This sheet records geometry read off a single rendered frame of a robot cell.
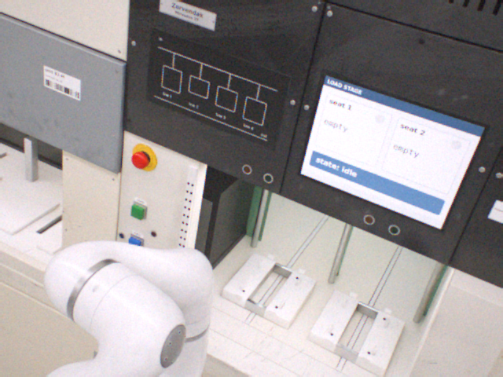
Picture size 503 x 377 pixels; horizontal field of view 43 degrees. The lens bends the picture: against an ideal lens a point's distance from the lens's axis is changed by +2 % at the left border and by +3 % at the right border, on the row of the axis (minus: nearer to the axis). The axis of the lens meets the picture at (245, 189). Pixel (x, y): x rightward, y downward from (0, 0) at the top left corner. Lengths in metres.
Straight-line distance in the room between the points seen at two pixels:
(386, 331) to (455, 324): 0.58
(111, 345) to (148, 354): 0.05
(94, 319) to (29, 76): 0.82
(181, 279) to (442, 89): 0.53
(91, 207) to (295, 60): 0.70
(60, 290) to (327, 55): 0.60
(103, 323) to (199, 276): 0.19
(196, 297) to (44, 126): 0.74
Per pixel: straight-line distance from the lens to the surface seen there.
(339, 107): 1.16
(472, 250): 1.22
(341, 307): 1.83
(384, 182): 1.19
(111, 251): 0.92
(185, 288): 0.95
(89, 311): 0.86
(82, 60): 1.43
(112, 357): 0.84
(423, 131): 1.13
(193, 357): 1.11
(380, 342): 1.77
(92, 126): 1.48
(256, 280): 1.83
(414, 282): 2.07
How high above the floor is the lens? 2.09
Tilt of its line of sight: 33 degrees down
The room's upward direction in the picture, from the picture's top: 11 degrees clockwise
